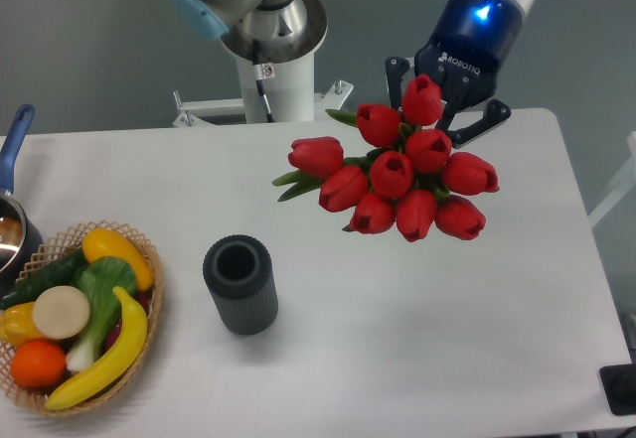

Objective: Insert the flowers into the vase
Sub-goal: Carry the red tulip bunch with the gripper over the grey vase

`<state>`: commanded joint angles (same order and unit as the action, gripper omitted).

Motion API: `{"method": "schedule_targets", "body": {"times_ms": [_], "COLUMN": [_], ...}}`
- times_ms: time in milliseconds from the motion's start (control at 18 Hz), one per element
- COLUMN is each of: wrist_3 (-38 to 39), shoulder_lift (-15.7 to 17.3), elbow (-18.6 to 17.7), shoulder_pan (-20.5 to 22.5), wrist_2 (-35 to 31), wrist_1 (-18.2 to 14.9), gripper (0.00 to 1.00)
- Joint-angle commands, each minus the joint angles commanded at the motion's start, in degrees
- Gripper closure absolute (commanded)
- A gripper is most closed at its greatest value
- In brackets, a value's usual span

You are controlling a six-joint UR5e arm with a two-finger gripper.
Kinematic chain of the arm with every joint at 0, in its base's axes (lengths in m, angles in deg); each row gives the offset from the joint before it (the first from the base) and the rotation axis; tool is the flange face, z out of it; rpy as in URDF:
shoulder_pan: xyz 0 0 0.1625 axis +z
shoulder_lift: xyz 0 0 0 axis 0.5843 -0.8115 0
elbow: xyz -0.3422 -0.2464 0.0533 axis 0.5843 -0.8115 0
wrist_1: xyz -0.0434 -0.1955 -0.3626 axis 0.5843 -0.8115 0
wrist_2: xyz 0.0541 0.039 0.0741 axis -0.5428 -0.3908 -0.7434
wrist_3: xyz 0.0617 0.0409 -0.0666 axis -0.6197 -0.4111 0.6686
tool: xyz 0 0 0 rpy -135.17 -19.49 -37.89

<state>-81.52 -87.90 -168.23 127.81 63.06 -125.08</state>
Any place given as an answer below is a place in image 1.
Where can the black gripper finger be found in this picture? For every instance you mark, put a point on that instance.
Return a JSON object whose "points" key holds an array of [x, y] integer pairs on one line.
{"points": [[494, 114], [396, 68]]}

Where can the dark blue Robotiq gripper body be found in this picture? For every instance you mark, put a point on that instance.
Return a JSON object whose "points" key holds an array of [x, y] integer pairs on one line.
{"points": [[467, 48]]}

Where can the red tulip bouquet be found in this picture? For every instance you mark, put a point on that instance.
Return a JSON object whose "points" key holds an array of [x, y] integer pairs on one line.
{"points": [[412, 179]]}

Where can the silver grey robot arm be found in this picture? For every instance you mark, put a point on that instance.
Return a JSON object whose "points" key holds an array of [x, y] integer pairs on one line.
{"points": [[274, 42]]}

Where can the dark grey ribbed vase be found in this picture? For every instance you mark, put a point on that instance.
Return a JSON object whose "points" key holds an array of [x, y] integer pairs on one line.
{"points": [[238, 272]]}

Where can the black device at edge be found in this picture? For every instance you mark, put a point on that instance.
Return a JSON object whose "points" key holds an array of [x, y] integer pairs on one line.
{"points": [[618, 382]]}

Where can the yellow squash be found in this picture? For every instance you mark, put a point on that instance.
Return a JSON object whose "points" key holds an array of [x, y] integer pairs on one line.
{"points": [[101, 242]]}

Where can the green bok choy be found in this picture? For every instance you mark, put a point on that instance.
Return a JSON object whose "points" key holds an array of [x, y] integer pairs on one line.
{"points": [[96, 282]]}

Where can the green cucumber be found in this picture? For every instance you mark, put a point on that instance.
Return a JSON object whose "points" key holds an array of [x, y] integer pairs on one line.
{"points": [[59, 272]]}

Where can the yellow banana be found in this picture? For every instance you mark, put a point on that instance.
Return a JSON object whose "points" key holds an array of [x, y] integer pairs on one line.
{"points": [[112, 365]]}

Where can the beige round disc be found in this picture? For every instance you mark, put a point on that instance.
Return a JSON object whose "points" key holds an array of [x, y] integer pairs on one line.
{"points": [[61, 312]]}

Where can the woven wicker basket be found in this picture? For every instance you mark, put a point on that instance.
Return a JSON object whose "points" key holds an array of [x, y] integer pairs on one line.
{"points": [[58, 246]]}

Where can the yellow bell pepper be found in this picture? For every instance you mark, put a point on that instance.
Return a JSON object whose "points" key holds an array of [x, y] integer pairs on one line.
{"points": [[18, 326]]}

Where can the orange fruit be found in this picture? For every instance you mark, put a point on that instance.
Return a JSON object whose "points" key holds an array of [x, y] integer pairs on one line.
{"points": [[38, 364]]}

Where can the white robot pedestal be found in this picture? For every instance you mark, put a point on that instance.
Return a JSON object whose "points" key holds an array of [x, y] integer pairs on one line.
{"points": [[270, 92]]}

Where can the white frame at right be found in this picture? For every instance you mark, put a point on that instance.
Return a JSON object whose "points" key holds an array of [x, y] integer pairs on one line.
{"points": [[617, 188]]}

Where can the blue handled saucepan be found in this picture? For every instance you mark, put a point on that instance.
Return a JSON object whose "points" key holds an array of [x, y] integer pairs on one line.
{"points": [[20, 239]]}

